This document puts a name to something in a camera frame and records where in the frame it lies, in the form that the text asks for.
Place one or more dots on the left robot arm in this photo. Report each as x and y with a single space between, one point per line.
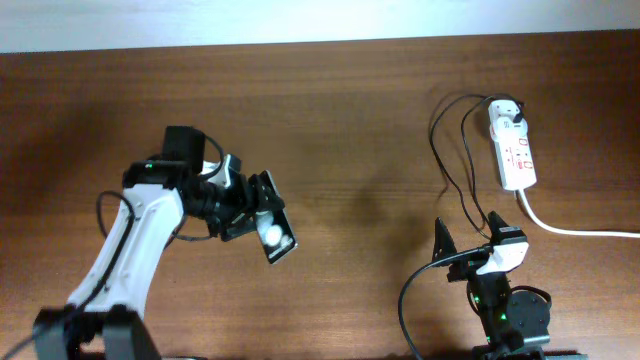
159 194

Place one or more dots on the white USB charger plug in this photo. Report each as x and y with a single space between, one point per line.
506 120

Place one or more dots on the white power strip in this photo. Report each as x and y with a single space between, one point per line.
515 163

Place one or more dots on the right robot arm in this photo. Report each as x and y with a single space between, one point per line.
515 319

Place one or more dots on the black smartphone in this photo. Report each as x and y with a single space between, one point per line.
276 235

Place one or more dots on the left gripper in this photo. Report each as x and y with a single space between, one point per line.
246 199

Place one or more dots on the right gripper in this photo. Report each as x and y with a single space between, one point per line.
444 244

